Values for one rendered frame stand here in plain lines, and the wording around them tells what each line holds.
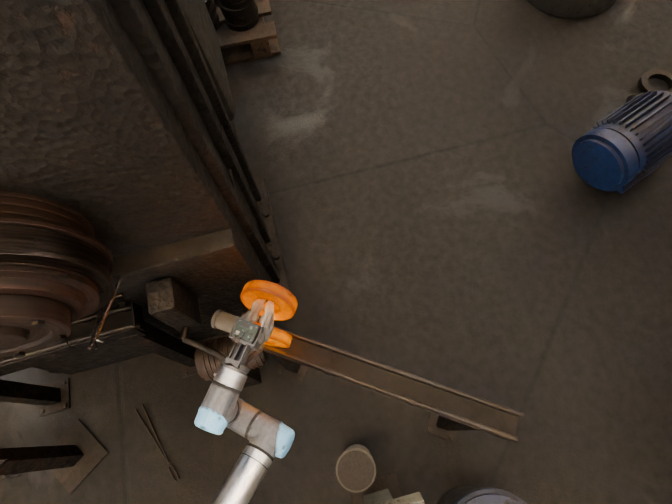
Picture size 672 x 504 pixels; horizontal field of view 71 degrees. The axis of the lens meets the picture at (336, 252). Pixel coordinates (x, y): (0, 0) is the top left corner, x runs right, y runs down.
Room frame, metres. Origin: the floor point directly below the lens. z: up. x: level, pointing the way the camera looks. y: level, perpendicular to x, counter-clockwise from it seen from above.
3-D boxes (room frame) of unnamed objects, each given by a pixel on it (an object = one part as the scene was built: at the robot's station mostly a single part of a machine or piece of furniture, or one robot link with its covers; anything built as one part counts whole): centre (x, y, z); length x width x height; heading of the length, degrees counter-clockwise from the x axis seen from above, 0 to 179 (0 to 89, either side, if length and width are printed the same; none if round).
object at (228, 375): (0.17, 0.30, 0.86); 0.08 x 0.05 x 0.08; 62
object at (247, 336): (0.24, 0.26, 0.87); 0.12 x 0.08 x 0.09; 152
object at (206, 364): (0.29, 0.39, 0.27); 0.22 x 0.13 x 0.53; 97
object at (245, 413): (0.08, 0.32, 0.77); 0.11 x 0.08 x 0.11; 56
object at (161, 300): (0.43, 0.51, 0.68); 0.11 x 0.08 x 0.24; 7
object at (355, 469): (-0.10, 0.03, 0.26); 0.12 x 0.12 x 0.52
